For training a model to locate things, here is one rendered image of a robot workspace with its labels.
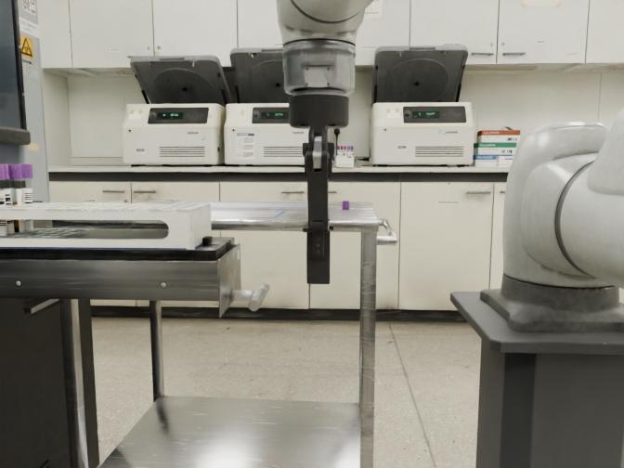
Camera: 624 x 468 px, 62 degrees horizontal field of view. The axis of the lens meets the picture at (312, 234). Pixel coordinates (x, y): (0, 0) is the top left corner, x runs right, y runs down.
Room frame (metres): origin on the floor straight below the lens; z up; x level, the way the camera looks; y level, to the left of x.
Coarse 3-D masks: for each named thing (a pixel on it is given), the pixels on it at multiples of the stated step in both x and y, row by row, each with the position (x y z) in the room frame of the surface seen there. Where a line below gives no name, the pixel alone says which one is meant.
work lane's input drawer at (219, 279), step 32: (0, 256) 0.63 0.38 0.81; (32, 256) 0.63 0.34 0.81; (64, 256) 0.63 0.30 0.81; (96, 256) 0.63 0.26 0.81; (128, 256) 0.62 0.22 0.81; (160, 256) 0.62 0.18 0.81; (192, 256) 0.62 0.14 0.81; (224, 256) 0.63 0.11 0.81; (0, 288) 0.62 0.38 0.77; (32, 288) 0.62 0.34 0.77; (64, 288) 0.62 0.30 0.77; (96, 288) 0.62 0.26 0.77; (128, 288) 0.61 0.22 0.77; (160, 288) 0.61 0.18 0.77; (192, 288) 0.61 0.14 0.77; (224, 288) 0.63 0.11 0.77
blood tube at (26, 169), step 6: (24, 168) 0.72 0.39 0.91; (30, 168) 0.73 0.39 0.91; (24, 174) 0.72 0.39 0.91; (30, 174) 0.73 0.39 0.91; (24, 180) 0.72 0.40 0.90; (30, 180) 0.73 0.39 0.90; (24, 186) 0.72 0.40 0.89; (30, 186) 0.73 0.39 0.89; (24, 192) 0.72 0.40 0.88; (30, 192) 0.73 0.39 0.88; (24, 198) 0.72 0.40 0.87; (30, 198) 0.73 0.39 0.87; (24, 222) 0.72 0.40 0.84; (30, 222) 0.72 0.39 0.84; (24, 228) 0.72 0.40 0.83; (30, 228) 0.72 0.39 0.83
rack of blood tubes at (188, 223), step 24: (0, 216) 0.64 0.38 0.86; (24, 216) 0.64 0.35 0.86; (48, 216) 0.64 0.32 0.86; (72, 216) 0.63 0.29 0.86; (96, 216) 0.63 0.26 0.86; (120, 216) 0.63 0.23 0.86; (144, 216) 0.63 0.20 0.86; (168, 216) 0.63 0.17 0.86; (192, 216) 0.63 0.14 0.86; (0, 240) 0.64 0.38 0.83; (24, 240) 0.64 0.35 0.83; (48, 240) 0.64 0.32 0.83; (72, 240) 0.63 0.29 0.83; (96, 240) 0.63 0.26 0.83; (120, 240) 0.63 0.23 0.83; (144, 240) 0.63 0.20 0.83; (168, 240) 0.63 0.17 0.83; (192, 240) 0.63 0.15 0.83
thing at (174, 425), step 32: (64, 224) 0.96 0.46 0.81; (96, 224) 0.95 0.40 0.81; (128, 224) 0.95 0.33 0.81; (160, 224) 0.94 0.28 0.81; (224, 224) 0.93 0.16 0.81; (256, 224) 0.93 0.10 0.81; (288, 224) 0.92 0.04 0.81; (352, 224) 0.91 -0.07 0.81; (384, 224) 1.21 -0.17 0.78; (64, 320) 0.96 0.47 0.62; (160, 320) 1.39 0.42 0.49; (64, 352) 0.96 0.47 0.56; (160, 352) 1.38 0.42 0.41; (160, 384) 1.38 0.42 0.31; (160, 416) 1.26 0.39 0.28; (192, 416) 1.26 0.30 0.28; (224, 416) 1.26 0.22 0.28; (256, 416) 1.26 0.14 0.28; (288, 416) 1.26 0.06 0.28; (320, 416) 1.26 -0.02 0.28; (352, 416) 1.26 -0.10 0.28; (128, 448) 1.11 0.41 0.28; (160, 448) 1.11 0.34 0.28; (192, 448) 1.11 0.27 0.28; (224, 448) 1.11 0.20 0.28; (256, 448) 1.11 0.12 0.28; (288, 448) 1.11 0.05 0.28; (320, 448) 1.11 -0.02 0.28; (352, 448) 1.11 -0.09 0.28
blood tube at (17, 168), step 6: (12, 168) 0.70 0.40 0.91; (18, 168) 0.70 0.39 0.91; (12, 174) 0.70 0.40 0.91; (18, 174) 0.70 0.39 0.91; (12, 180) 0.70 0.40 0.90; (18, 180) 0.70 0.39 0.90; (12, 186) 0.70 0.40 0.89; (18, 186) 0.70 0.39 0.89; (12, 192) 0.70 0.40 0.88; (18, 192) 0.70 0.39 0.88; (12, 198) 0.70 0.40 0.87; (18, 198) 0.70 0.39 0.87; (12, 204) 0.70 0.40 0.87; (18, 204) 0.70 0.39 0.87; (18, 222) 0.70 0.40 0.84; (18, 228) 0.70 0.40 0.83
